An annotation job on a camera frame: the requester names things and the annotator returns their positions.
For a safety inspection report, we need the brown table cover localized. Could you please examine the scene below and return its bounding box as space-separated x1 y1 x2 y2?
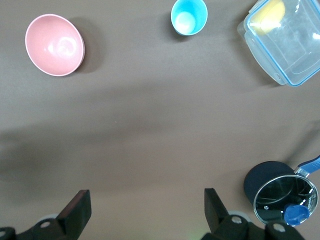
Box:
0 0 320 240

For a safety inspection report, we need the glass lid with blue knob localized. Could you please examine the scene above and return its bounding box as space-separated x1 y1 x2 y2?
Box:
253 174 316 227

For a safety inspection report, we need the clear plastic food container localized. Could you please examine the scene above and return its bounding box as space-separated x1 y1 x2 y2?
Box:
237 0 320 88

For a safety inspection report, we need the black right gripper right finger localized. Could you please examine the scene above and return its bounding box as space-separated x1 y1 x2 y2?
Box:
203 187 303 240

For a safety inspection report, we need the blue plastic cup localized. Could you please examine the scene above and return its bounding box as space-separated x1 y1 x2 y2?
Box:
172 14 207 36

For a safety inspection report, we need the black pot with blue handle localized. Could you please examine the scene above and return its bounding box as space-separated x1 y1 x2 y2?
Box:
243 154 320 227

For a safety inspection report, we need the blue cup with paper inside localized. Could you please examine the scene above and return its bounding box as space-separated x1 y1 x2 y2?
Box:
170 0 208 33

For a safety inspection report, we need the white crumpled paper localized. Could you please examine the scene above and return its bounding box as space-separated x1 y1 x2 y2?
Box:
176 11 196 32

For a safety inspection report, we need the pink bowl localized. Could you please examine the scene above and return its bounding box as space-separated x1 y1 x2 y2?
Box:
24 14 86 77

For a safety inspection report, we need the yellow round fruit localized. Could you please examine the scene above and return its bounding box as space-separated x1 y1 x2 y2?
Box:
251 0 286 35

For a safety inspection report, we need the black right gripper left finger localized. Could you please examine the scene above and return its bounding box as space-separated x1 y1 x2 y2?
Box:
0 189 91 240

